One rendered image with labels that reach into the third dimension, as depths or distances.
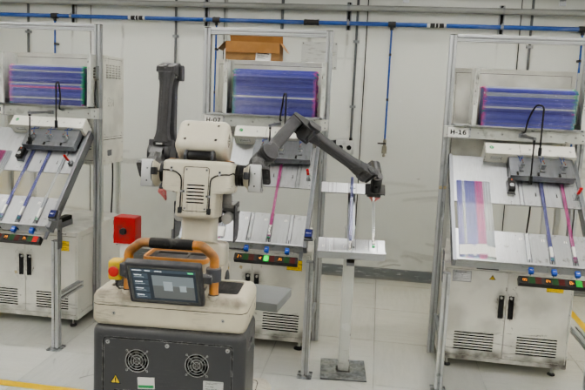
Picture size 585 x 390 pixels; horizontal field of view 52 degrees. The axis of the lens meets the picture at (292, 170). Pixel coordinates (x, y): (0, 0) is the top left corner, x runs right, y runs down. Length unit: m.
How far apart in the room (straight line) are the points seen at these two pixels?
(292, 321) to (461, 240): 1.11
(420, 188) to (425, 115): 0.61
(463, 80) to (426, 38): 1.38
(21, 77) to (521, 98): 3.02
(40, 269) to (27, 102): 1.05
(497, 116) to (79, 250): 2.62
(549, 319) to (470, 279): 0.48
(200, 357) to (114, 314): 0.33
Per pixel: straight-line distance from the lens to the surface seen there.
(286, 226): 3.24
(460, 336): 3.64
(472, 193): 3.42
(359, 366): 3.57
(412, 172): 5.05
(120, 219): 3.56
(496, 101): 3.56
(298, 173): 3.43
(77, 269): 3.97
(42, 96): 4.09
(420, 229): 5.13
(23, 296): 4.20
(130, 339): 2.20
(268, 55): 3.94
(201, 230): 2.42
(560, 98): 3.64
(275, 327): 3.66
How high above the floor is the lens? 1.49
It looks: 7 degrees down
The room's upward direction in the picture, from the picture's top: 3 degrees clockwise
